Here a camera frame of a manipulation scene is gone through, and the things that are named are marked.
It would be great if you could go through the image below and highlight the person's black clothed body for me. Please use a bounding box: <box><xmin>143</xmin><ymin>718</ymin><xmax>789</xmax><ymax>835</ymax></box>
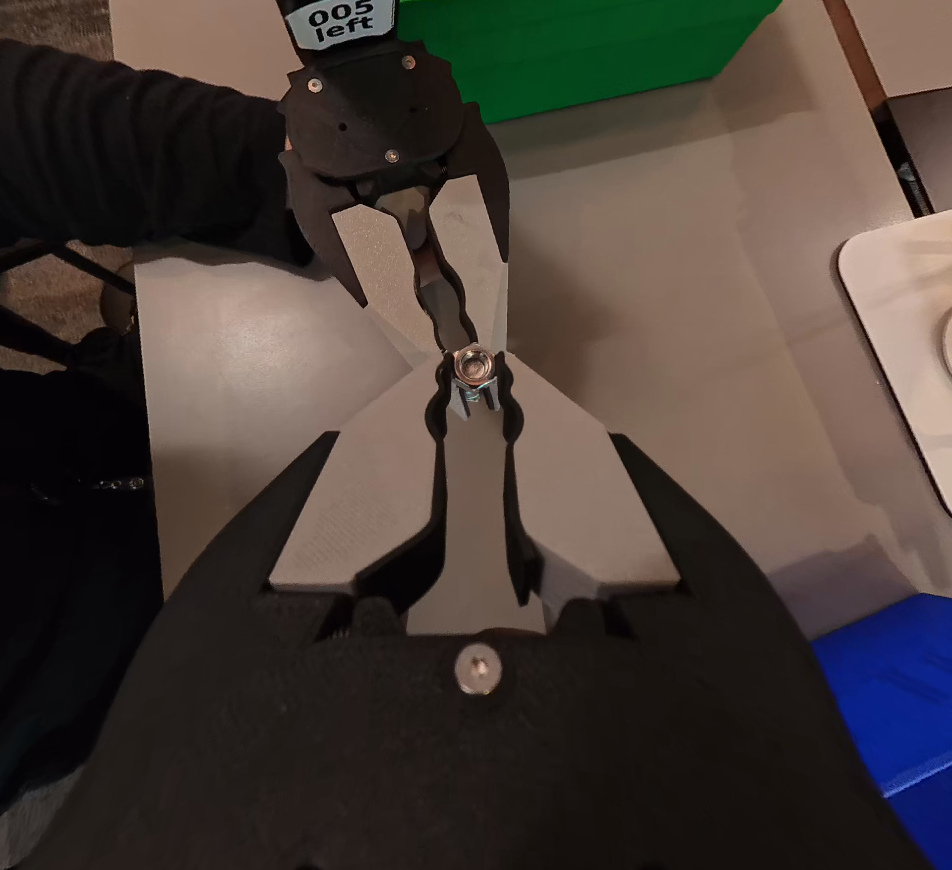
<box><xmin>0</xmin><ymin>327</ymin><xmax>165</xmax><ymax>811</ymax></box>

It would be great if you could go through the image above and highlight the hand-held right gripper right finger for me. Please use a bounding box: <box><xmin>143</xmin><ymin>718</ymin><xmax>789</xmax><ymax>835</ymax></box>
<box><xmin>500</xmin><ymin>351</ymin><xmax>680</xmax><ymax>625</ymax></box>

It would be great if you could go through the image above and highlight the blue plastic bin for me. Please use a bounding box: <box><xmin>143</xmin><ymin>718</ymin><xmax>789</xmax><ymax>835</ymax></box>
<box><xmin>811</xmin><ymin>591</ymin><xmax>952</xmax><ymax>800</ymax></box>

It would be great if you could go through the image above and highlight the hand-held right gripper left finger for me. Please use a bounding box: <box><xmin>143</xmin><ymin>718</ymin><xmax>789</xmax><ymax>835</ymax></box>
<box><xmin>268</xmin><ymin>351</ymin><xmax>449</xmax><ymax>614</ymax></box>

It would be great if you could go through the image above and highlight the white document stand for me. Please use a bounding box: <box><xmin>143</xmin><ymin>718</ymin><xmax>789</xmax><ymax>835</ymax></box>
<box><xmin>839</xmin><ymin>210</ymin><xmax>952</xmax><ymax>517</ymax></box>

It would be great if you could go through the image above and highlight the green plastic bin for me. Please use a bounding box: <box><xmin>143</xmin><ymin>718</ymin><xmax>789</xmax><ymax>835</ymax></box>
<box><xmin>398</xmin><ymin>0</ymin><xmax>864</xmax><ymax>125</ymax></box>

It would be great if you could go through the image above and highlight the steel bolt with nut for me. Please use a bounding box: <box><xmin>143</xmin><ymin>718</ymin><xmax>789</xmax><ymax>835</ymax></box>
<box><xmin>448</xmin><ymin>342</ymin><xmax>501</xmax><ymax>391</ymax></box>

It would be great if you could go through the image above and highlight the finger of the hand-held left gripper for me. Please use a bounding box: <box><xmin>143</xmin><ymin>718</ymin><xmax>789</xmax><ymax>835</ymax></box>
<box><xmin>331</xmin><ymin>200</ymin><xmax>456</xmax><ymax>373</ymax></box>
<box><xmin>424</xmin><ymin>173</ymin><xmax>511</xmax><ymax>358</ymax></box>

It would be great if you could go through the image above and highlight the black flat desk plate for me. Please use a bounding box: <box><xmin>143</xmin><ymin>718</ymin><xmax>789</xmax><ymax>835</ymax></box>
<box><xmin>874</xmin><ymin>87</ymin><xmax>952</xmax><ymax>216</ymax></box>

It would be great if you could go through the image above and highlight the person's left forearm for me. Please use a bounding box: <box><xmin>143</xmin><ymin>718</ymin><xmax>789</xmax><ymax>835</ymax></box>
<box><xmin>0</xmin><ymin>38</ymin><xmax>313</xmax><ymax>268</ymax></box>

